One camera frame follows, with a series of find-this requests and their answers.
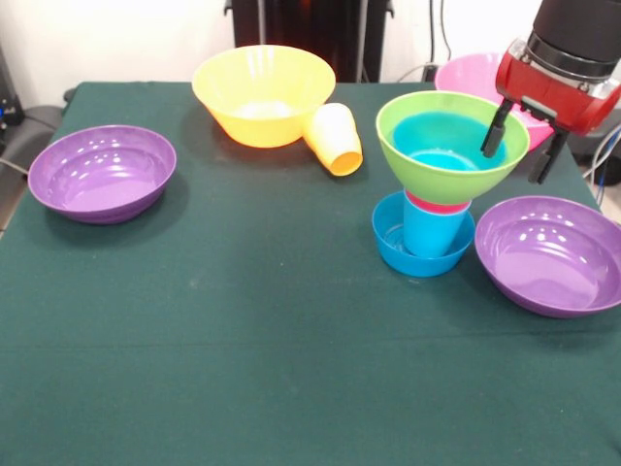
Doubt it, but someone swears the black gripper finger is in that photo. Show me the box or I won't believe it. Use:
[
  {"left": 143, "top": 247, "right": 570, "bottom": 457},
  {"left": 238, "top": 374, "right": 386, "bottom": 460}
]
[
  {"left": 479, "top": 98, "right": 514, "bottom": 159},
  {"left": 528, "top": 124, "right": 569, "bottom": 185}
]

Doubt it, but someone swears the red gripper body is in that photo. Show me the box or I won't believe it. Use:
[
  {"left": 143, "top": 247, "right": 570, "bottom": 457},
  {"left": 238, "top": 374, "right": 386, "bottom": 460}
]
[{"left": 495, "top": 39, "right": 621, "bottom": 136}]

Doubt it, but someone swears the blue bowl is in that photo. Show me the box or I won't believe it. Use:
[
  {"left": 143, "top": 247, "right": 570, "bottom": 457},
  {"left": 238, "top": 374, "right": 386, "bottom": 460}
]
[
  {"left": 391, "top": 111, "right": 509, "bottom": 172},
  {"left": 372, "top": 190, "right": 475, "bottom": 279}
]

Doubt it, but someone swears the pink bowl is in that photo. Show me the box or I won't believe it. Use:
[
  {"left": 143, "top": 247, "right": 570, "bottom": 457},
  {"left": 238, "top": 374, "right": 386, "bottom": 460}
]
[{"left": 434, "top": 52, "right": 557, "bottom": 152}]

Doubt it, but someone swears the green bowl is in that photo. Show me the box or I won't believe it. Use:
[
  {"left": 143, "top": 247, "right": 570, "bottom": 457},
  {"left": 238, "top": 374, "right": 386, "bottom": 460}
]
[{"left": 376, "top": 90, "right": 531, "bottom": 206}]

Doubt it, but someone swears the red cup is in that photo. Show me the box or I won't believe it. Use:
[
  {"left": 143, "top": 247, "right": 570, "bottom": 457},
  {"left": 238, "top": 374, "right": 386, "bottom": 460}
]
[{"left": 405, "top": 189, "right": 473, "bottom": 216}]

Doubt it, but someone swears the purple bowl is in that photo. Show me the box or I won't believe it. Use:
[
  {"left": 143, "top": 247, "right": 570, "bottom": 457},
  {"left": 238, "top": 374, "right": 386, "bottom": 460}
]
[
  {"left": 27, "top": 124, "right": 178, "bottom": 226},
  {"left": 474, "top": 195, "right": 621, "bottom": 319}
]

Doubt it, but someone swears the blue cup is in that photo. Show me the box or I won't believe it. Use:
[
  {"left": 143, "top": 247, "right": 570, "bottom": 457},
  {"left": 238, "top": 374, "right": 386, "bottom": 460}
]
[{"left": 403, "top": 199, "right": 473, "bottom": 257}]

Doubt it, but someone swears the orange cup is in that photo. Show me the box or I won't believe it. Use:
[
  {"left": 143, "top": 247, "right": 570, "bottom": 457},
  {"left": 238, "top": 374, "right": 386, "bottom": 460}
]
[{"left": 304, "top": 102, "right": 364, "bottom": 177}]

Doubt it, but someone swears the orange bowl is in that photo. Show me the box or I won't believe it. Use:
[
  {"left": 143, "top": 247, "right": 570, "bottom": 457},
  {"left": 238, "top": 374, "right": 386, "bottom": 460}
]
[{"left": 191, "top": 44, "right": 337, "bottom": 149}]

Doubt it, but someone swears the black computer tower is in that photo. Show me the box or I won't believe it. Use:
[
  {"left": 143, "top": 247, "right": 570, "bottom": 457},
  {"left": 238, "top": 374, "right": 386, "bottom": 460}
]
[{"left": 0, "top": 43, "right": 25, "bottom": 142}]

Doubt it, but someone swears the dark green tablecloth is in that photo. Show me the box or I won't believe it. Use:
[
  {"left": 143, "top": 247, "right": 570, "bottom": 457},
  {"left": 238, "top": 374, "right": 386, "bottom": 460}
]
[{"left": 0, "top": 81, "right": 621, "bottom": 466}]

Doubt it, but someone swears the grey cable bundle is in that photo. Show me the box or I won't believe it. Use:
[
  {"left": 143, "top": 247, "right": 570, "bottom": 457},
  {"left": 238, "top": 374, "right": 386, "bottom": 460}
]
[{"left": 581, "top": 123, "right": 621, "bottom": 229}]

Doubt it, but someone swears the black wall cable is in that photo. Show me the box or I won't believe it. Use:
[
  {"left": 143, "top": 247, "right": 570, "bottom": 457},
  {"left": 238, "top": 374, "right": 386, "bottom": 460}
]
[{"left": 439, "top": 0, "right": 456, "bottom": 67}]

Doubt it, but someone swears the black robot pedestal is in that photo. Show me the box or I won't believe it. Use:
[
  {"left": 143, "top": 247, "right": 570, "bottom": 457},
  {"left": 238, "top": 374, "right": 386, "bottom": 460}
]
[{"left": 232, "top": 0, "right": 394, "bottom": 83}]

